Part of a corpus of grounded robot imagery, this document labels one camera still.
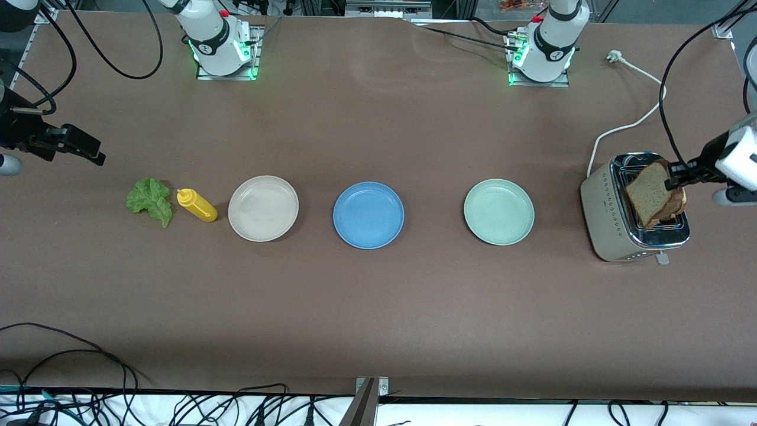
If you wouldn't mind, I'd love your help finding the aluminium frame post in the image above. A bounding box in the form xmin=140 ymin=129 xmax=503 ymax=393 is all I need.
xmin=338 ymin=379 xmax=379 ymax=426

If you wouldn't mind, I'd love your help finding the cream white plate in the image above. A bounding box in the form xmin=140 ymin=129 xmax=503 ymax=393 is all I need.
xmin=228 ymin=175 xmax=300 ymax=243

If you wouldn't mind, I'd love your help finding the teal cable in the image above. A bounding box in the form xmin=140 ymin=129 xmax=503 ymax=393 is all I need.
xmin=0 ymin=385 xmax=83 ymax=424

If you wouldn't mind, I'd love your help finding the small silver bracket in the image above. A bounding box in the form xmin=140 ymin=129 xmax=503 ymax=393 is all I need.
xmin=355 ymin=377 xmax=390 ymax=396

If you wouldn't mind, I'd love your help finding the yellow squeeze bottle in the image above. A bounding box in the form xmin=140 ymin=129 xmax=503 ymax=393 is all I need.
xmin=176 ymin=188 xmax=218 ymax=223

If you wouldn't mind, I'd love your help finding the blue plate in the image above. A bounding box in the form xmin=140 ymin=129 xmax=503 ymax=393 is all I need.
xmin=332 ymin=182 xmax=405 ymax=250

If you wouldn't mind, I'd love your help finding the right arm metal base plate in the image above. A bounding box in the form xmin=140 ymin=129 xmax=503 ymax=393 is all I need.
xmin=196 ymin=25 xmax=264 ymax=80

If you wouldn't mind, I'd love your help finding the pale green plate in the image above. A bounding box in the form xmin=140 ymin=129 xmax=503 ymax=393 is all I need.
xmin=464 ymin=179 xmax=535 ymax=246

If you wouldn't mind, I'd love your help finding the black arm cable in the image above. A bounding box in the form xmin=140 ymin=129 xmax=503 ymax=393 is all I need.
xmin=0 ymin=0 xmax=163 ymax=116
xmin=659 ymin=0 xmax=757 ymax=175

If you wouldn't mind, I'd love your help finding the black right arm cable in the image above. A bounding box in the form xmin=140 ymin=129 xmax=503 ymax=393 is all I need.
xmin=0 ymin=0 xmax=163 ymax=116

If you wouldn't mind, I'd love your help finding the beige chrome toaster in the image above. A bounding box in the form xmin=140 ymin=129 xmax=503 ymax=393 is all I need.
xmin=580 ymin=152 xmax=691 ymax=266

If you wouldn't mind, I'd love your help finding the long black cable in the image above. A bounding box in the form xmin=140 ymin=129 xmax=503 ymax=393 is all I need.
xmin=0 ymin=349 xmax=140 ymax=426
xmin=0 ymin=322 xmax=151 ymax=385

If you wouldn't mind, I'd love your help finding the brown bread slice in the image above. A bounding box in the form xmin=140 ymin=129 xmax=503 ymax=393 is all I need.
xmin=626 ymin=161 xmax=675 ymax=230
xmin=661 ymin=185 xmax=688 ymax=223

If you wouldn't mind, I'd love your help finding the green lettuce leaf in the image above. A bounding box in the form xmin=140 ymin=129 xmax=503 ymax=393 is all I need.
xmin=125 ymin=178 xmax=174 ymax=228

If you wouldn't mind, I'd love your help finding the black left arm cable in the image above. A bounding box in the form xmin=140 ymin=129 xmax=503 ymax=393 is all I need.
xmin=659 ymin=0 xmax=757 ymax=175

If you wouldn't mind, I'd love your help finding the white toaster power cable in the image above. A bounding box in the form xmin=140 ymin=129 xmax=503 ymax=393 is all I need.
xmin=587 ymin=50 xmax=668 ymax=178

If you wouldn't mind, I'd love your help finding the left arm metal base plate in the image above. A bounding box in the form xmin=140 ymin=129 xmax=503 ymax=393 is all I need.
xmin=506 ymin=33 xmax=571 ymax=88

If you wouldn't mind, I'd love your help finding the black base cable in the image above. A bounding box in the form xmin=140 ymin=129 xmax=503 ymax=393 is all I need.
xmin=414 ymin=21 xmax=521 ymax=51

